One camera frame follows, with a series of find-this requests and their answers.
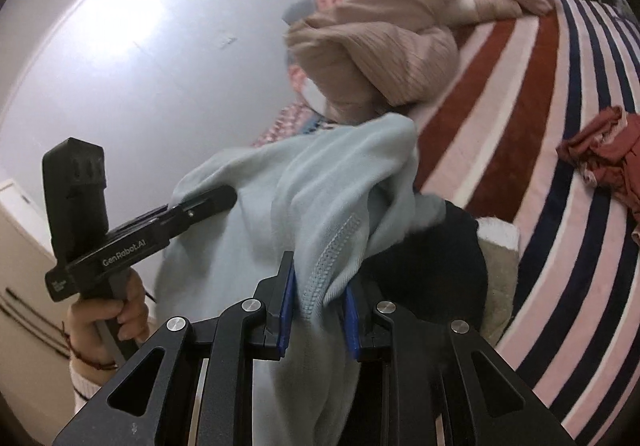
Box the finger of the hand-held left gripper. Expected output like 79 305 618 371
167 185 238 241

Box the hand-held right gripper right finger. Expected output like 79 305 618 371
342 283 576 446

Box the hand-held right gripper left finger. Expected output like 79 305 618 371
51 251 297 446

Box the light blue hoodie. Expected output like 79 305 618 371
155 113 448 446

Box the person's left forearm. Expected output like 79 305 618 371
70 357 122 416

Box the person's left hand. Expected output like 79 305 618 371
66 271 151 367

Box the cream cabinet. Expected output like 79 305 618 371
0 178 76 427

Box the black cloth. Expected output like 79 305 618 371
357 198 490 352

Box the pink patterned bedding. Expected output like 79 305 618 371
250 61 351 148

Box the beige fleece cloth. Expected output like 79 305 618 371
472 218 522 348

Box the beige quilt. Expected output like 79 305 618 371
282 0 526 124

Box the striped printed fleece blanket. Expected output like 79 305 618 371
415 0 640 442

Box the dark red garment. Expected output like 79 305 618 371
556 106 640 227

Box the black cable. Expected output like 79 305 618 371
0 287 72 358

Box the red string bracelet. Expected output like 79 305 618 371
61 321 119 371

